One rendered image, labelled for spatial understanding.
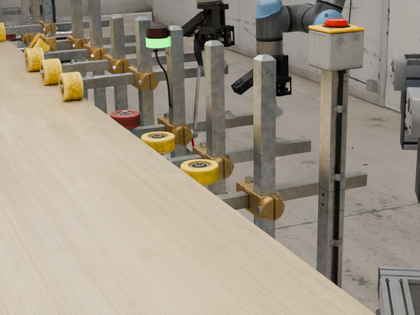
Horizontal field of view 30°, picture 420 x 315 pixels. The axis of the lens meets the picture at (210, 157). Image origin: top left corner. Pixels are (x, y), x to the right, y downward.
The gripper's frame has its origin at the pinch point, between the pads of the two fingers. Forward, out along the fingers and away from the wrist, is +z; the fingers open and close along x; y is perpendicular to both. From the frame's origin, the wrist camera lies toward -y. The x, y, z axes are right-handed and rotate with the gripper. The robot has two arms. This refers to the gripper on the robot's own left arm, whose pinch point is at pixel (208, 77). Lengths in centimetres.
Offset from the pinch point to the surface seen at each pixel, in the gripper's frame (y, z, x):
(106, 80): -30.7, 2.0, -11.7
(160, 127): -5.2, 12.0, -14.0
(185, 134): 2.8, 13.3, -12.4
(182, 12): -578, 52, 516
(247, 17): -394, 44, 439
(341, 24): 73, -22, -39
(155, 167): 30, 9, -46
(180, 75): 1.0, -2.3, -11.0
